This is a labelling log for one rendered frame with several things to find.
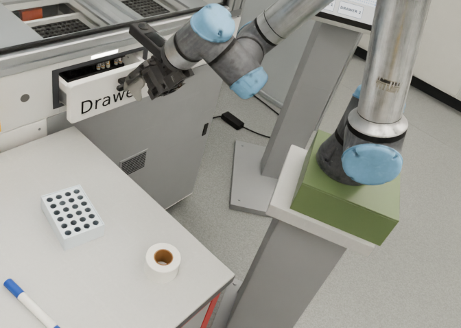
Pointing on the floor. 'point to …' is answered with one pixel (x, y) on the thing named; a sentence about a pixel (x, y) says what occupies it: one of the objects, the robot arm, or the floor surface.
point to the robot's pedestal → (286, 261)
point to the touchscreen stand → (291, 119)
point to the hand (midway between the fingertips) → (132, 83)
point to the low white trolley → (95, 246)
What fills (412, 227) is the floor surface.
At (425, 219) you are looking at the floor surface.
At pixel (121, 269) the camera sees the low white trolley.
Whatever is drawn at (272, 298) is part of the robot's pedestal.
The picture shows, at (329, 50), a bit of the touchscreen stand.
